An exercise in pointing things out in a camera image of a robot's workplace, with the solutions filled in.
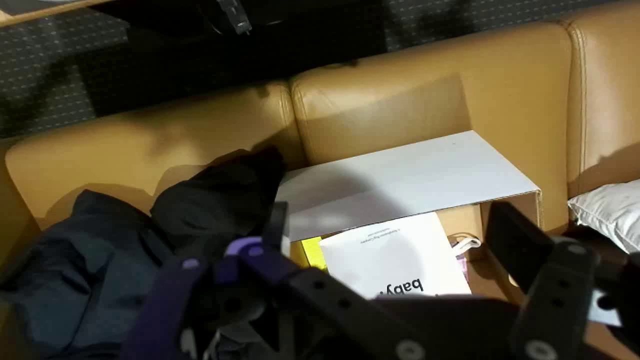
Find white printed book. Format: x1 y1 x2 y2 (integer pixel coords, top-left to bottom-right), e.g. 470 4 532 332
318 210 473 299

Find tan leather sofa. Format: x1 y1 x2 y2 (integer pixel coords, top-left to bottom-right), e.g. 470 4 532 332
0 1 640 360

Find black jacket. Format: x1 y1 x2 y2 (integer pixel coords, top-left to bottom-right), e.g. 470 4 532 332
0 145 287 360

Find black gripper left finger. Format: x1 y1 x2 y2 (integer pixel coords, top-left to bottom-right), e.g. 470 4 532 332
118 200 428 360

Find white folded bag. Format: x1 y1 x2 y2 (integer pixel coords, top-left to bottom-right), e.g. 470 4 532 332
447 229 484 260

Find white dotted pillow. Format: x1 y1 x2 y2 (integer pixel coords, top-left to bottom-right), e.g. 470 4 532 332
565 177 640 255

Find cardboard box with handle holes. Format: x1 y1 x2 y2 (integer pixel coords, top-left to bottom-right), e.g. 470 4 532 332
276 128 543 304

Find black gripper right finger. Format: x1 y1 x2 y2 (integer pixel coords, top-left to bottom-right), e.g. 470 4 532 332
484 200 640 360

